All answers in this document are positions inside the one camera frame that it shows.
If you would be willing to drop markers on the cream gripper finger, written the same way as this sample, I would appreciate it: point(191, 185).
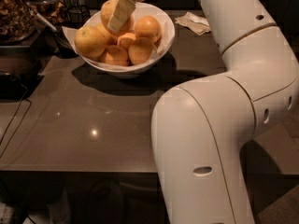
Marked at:
point(120, 19)

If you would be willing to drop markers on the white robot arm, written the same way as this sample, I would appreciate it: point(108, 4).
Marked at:
point(199, 127)

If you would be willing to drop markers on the small lower orange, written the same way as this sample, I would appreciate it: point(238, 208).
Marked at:
point(126, 40)

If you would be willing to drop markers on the hidden back orange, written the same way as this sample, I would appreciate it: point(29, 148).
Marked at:
point(110, 38)

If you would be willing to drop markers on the white ceramic bowl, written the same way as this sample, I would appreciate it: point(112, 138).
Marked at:
point(164, 44)

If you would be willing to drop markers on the crumpled paper napkin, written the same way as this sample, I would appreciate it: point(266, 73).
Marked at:
point(199, 25)

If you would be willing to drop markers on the large glass nut jar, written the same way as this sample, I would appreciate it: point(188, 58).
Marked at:
point(16, 21)

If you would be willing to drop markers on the black appliance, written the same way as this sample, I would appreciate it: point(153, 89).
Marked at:
point(19, 73)

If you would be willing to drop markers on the black wire cup holder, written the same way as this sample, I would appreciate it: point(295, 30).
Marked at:
point(78, 15)

